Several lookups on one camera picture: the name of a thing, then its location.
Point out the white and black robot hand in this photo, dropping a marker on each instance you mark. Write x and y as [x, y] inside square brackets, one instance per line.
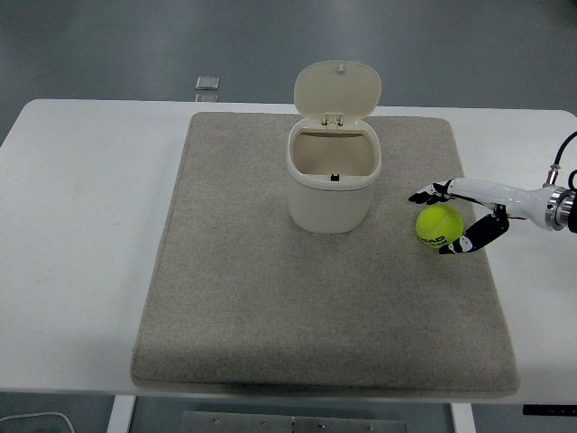
[496, 191]

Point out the yellow-green tennis ball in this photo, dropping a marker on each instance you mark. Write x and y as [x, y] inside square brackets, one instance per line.
[435, 223]

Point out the cream plastic bin with lid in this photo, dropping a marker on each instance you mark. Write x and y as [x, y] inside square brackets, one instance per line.
[329, 203]

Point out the black table control panel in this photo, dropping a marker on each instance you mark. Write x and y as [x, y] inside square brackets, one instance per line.
[550, 410]

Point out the white table leg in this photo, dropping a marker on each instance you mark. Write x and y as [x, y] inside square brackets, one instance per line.
[121, 417]
[461, 419]

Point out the beige fabric mat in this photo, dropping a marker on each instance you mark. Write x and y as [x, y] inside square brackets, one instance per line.
[270, 293]

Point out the small silver floor plate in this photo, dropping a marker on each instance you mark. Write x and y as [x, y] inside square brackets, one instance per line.
[207, 82]
[206, 97]

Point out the grey metal plate with screws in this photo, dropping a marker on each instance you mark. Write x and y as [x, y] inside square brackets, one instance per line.
[293, 424]

